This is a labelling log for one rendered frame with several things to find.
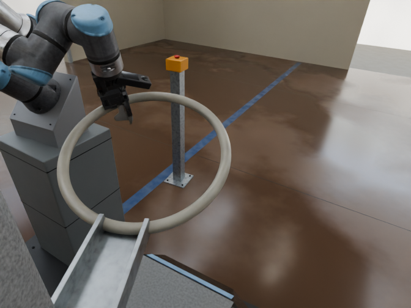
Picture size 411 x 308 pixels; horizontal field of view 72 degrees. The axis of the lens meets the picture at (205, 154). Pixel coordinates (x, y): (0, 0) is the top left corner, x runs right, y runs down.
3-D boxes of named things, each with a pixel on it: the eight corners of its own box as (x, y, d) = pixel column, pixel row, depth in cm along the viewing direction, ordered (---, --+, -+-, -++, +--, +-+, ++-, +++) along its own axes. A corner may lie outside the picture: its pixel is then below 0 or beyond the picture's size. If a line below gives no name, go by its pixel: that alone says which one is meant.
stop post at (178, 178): (193, 176, 261) (196, 56, 202) (183, 188, 245) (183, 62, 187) (174, 170, 267) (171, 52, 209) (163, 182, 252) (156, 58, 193)
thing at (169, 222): (225, 247, 66) (225, 242, 64) (27, 226, 69) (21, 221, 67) (234, 102, 95) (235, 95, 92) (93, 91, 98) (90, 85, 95)
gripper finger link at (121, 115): (117, 127, 97) (109, 104, 91) (134, 122, 99) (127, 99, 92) (118, 132, 95) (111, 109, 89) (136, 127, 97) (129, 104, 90)
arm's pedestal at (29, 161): (29, 249, 187) (-23, 139, 141) (89, 205, 223) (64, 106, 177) (80, 286, 166) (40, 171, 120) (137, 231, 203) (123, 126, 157)
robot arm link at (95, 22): (86, -3, 73) (116, 7, 70) (101, 42, 83) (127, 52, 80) (59, 13, 68) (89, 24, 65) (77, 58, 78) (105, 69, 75)
